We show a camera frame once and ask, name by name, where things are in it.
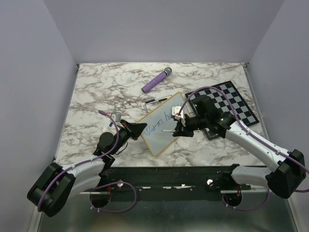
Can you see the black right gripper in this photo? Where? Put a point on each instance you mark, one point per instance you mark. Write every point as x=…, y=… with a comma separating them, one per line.
x=182, y=130

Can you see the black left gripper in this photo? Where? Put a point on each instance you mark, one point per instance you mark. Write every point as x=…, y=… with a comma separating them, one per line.
x=136, y=128

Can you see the yellow framed whiteboard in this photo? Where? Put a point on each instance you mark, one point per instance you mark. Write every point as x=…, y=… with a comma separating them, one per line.
x=160, y=119

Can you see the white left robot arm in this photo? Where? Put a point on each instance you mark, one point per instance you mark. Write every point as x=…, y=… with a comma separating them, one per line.
x=59, y=183

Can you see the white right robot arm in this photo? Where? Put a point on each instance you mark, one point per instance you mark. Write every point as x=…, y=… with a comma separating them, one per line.
x=284, y=170

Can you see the purple glitter microphone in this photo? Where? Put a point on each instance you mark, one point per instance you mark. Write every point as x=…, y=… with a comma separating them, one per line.
x=160, y=77

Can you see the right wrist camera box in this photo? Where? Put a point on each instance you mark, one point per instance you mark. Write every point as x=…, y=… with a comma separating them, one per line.
x=177, y=114

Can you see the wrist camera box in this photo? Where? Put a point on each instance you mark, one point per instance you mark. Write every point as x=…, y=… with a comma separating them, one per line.
x=177, y=114
x=116, y=116

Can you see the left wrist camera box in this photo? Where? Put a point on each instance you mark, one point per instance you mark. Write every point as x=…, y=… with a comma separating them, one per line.
x=116, y=116

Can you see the wire whiteboard stand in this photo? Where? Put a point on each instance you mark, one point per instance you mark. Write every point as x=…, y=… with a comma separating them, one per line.
x=153, y=101

